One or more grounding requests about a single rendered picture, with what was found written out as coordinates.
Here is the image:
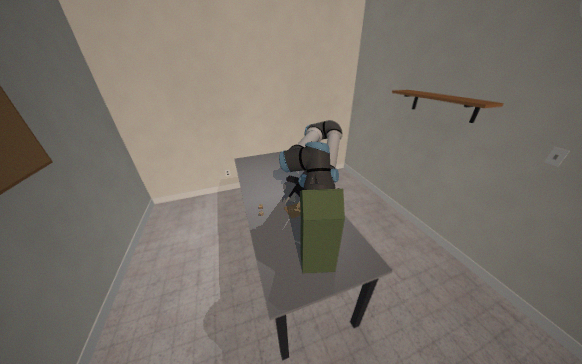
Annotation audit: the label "tan square mat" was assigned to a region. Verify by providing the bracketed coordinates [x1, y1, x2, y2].
[284, 203, 301, 219]

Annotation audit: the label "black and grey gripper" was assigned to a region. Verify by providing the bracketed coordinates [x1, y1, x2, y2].
[285, 184, 304, 204]

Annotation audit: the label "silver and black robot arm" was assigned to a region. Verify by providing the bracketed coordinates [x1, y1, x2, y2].
[279, 120, 342, 190]

